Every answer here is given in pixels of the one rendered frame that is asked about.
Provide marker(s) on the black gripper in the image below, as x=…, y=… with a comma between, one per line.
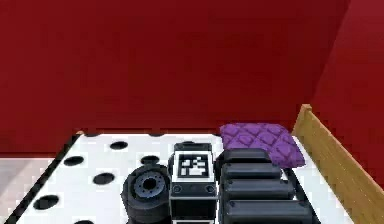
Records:
x=148, y=190

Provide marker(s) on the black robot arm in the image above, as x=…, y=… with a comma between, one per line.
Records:
x=256, y=196

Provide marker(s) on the white black-dotted wooden bed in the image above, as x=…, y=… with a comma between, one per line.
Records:
x=100, y=200

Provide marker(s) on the purple quilted pillow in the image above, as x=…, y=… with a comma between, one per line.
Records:
x=266, y=141

